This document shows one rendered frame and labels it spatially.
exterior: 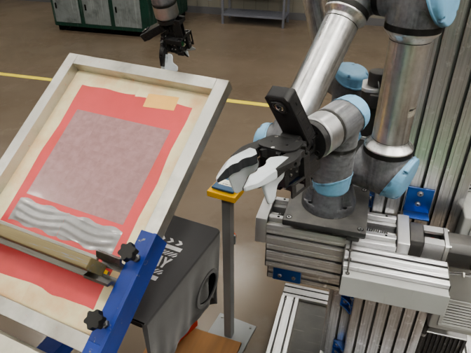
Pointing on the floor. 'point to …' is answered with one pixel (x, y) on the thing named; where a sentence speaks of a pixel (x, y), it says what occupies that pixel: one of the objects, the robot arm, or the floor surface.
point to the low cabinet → (107, 15)
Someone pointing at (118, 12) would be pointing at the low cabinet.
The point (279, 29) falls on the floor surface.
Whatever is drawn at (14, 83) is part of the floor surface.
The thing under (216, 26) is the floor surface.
